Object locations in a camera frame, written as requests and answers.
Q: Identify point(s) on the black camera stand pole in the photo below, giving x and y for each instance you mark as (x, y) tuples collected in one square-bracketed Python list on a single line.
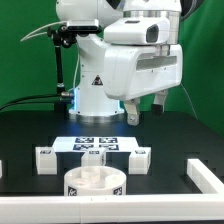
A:
[(61, 38)]

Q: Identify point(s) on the white block at left edge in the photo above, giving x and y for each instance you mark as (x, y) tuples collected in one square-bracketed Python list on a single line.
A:
[(1, 172)]

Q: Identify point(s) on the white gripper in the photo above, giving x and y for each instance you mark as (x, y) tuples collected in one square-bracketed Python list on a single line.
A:
[(140, 61)]

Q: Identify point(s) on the white round stool seat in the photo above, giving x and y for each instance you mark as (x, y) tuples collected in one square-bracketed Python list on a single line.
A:
[(94, 181)]

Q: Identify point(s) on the white L-shaped fence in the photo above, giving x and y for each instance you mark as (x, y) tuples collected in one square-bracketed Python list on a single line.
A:
[(207, 205)]

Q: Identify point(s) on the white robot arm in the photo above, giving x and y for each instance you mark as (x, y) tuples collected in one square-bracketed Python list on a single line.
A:
[(91, 104)]

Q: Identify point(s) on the white fiducial marker sheet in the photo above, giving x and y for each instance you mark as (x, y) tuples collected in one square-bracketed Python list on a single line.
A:
[(113, 144)]

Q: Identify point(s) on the black camera on stand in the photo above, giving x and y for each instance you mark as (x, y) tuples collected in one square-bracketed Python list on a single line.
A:
[(84, 26)]

